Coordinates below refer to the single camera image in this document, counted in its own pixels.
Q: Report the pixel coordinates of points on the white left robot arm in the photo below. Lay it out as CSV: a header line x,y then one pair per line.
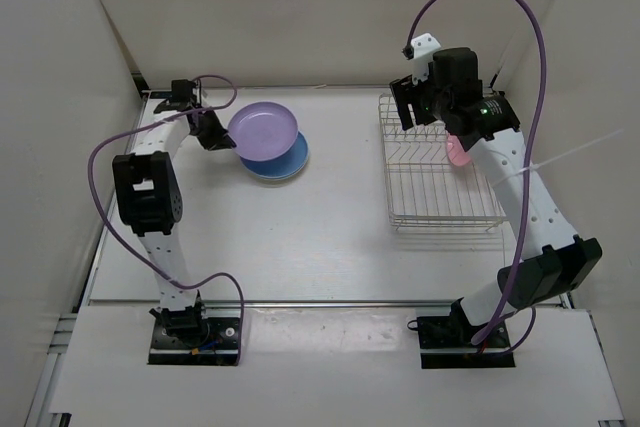
x,y
150,202

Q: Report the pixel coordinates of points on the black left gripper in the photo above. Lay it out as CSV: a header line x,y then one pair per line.
x,y
221,138

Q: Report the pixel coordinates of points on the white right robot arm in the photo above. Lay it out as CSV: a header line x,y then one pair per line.
x,y
550,258

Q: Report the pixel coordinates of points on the black XDOF label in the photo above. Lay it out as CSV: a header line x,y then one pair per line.
x,y
160,95

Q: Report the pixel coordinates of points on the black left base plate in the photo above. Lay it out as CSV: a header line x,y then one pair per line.
x,y
196,336

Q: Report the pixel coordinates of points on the purple plate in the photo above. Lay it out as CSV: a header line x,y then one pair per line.
x,y
263,131

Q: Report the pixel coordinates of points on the cream bear plate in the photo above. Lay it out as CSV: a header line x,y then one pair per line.
x,y
270,180

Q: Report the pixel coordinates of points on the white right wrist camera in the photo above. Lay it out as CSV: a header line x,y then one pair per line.
x,y
419,52

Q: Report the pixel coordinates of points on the metal wire dish rack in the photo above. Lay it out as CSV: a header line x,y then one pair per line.
x,y
425,191

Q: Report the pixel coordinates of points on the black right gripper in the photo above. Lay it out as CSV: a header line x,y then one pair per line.
x,y
405,93

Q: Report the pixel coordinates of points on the blue plate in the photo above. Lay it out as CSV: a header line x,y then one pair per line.
x,y
291,162

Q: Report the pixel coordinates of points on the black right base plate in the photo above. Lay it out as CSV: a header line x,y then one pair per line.
x,y
443,346

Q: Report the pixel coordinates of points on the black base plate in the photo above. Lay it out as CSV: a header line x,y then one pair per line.
x,y
443,346
196,336

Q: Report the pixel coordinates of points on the pink plate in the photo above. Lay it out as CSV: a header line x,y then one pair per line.
x,y
455,152

